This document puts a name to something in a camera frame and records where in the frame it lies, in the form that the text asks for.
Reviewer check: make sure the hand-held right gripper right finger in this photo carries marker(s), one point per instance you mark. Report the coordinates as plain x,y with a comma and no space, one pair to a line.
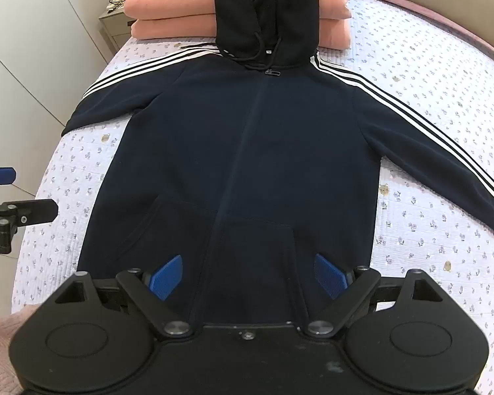
327,275

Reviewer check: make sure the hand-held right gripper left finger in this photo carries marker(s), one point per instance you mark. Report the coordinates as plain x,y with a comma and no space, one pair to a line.
166,276

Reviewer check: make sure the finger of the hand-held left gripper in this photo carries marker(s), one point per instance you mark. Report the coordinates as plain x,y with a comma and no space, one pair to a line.
29,210
0,175

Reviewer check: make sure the navy hoodie with white stripes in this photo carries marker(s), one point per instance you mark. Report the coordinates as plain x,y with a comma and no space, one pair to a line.
247,160

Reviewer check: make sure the pink knitted blanket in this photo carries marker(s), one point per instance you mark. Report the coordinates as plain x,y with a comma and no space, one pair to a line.
4,345

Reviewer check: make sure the white wardrobe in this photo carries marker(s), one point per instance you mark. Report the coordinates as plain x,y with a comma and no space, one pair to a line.
33,49

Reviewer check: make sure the beige nightstand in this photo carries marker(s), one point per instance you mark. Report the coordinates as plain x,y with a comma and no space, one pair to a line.
114,28

